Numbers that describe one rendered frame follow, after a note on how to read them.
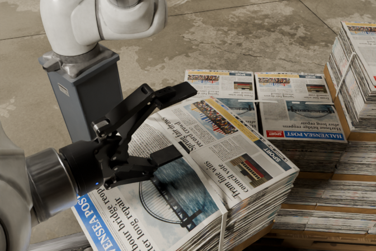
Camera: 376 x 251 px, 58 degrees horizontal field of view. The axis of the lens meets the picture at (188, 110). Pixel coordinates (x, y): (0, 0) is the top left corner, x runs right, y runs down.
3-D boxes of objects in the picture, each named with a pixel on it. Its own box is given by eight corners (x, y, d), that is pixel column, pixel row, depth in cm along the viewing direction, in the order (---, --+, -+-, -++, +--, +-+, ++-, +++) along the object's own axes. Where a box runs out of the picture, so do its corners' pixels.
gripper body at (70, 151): (52, 137, 48) (112, 113, 52) (62, 173, 54) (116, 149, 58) (74, 173, 44) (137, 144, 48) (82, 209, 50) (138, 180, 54)
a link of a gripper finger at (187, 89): (149, 99, 52) (149, 95, 52) (186, 84, 56) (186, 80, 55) (159, 110, 51) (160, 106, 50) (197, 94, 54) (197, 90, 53)
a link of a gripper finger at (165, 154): (159, 165, 59) (158, 167, 60) (190, 151, 63) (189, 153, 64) (149, 153, 61) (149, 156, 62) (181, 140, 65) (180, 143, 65)
